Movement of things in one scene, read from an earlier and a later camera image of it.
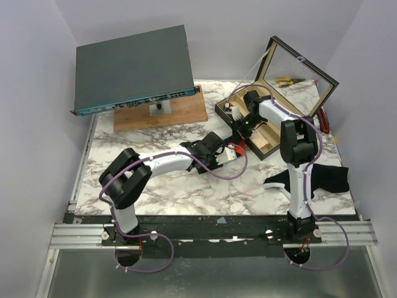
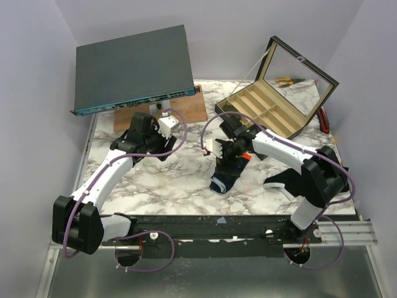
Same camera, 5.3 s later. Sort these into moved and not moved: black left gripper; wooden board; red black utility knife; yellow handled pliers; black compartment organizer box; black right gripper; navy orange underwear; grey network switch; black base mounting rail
Moved: black right gripper; black left gripper; navy orange underwear
Not moved: black compartment organizer box; wooden board; yellow handled pliers; grey network switch; black base mounting rail; red black utility knife
